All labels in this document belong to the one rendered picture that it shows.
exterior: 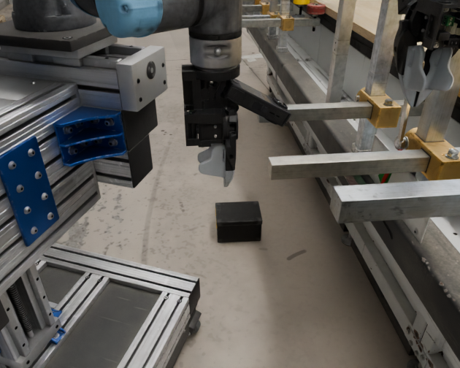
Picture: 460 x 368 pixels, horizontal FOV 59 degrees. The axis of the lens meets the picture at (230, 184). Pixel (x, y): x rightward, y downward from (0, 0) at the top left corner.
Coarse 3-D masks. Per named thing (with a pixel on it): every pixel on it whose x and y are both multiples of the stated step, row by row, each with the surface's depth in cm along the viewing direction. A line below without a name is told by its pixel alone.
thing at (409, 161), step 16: (272, 160) 70; (288, 160) 70; (304, 160) 70; (320, 160) 70; (336, 160) 70; (352, 160) 70; (368, 160) 70; (384, 160) 70; (400, 160) 71; (416, 160) 71; (272, 176) 70; (288, 176) 70; (304, 176) 70; (320, 176) 71; (336, 176) 71
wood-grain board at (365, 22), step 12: (312, 0) 194; (324, 0) 188; (336, 0) 188; (360, 0) 188; (372, 0) 188; (336, 12) 164; (360, 12) 163; (372, 12) 163; (360, 24) 144; (372, 24) 144; (372, 36) 133
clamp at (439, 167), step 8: (416, 128) 78; (408, 136) 78; (416, 136) 75; (416, 144) 75; (424, 144) 73; (432, 144) 73; (440, 144) 73; (448, 144) 73; (432, 152) 70; (440, 152) 70; (432, 160) 70; (440, 160) 68; (448, 160) 68; (456, 160) 68; (432, 168) 70; (440, 168) 68; (448, 168) 68; (456, 168) 68; (432, 176) 70; (440, 176) 69; (448, 176) 69; (456, 176) 69
